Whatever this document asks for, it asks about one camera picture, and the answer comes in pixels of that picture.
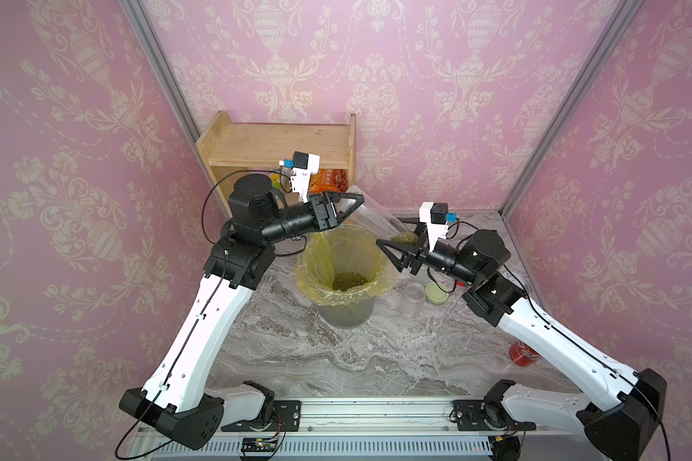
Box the orange snack bag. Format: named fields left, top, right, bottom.
left=309, top=169, right=349, bottom=194

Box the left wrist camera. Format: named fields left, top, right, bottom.
left=279, top=152, right=320, bottom=203

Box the wooden two-tier shelf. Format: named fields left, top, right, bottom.
left=196, top=111, right=357, bottom=216

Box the yellow plastic bin liner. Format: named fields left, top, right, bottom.
left=294, top=223, right=397, bottom=307

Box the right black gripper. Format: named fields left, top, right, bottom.
left=383, top=219, right=484, bottom=293

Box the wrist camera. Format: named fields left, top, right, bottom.
left=279, top=152, right=320, bottom=203
left=418, top=202, right=457, bottom=251

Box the green white juice carton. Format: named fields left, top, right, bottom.
left=269, top=173, right=283, bottom=190

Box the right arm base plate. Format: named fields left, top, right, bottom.
left=449, top=400, right=537, bottom=435

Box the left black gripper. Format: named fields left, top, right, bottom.
left=258, top=191, right=364, bottom=247

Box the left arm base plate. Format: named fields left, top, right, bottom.
left=220, top=400, right=303, bottom=432

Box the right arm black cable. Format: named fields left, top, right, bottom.
left=431, top=220, right=673, bottom=461

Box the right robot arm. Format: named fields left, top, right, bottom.
left=376, top=230, right=667, bottom=460

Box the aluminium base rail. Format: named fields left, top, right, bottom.
left=120, top=397, right=603, bottom=460

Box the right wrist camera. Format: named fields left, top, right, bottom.
left=418, top=202, right=457, bottom=251

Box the red can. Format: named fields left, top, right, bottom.
left=509, top=341, right=541, bottom=367

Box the green mung beans pile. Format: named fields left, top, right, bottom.
left=332, top=272, right=369, bottom=292

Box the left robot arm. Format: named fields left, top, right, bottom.
left=119, top=173, right=364, bottom=451

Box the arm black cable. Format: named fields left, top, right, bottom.
left=200, top=168, right=309, bottom=257
left=431, top=220, right=673, bottom=461

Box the white lid glass jar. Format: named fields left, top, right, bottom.
left=347, top=186, right=415, bottom=242

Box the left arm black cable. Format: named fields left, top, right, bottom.
left=200, top=168, right=309, bottom=257

